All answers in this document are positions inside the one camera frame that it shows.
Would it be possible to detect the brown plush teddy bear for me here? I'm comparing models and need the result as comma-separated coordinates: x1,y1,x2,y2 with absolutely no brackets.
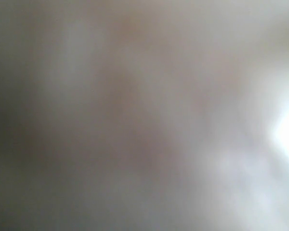
0,0,289,231

